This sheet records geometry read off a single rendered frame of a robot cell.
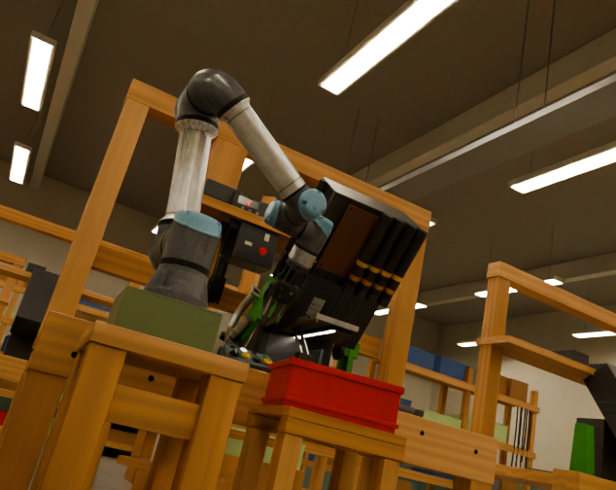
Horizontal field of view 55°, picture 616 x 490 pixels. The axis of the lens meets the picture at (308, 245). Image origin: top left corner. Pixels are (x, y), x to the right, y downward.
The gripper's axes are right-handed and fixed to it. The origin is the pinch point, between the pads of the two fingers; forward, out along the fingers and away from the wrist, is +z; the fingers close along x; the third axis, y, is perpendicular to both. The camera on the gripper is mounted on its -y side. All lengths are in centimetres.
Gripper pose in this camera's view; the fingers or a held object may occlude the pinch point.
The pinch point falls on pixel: (265, 321)
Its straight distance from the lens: 178.2
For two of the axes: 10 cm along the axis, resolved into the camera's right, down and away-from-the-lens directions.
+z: -4.8, 8.7, 0.8
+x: 8.7, 4.7, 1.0
